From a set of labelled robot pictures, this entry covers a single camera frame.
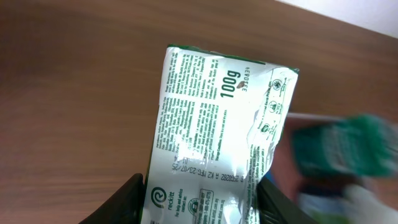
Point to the white cardboard box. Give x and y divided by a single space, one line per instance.
288 178

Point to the green white soap box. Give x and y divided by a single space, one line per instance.
220 118

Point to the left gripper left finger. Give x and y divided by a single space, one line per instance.
123 207

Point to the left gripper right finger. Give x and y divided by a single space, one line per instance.
275 208

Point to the blue mouthwash bottle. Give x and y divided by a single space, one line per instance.
363 145

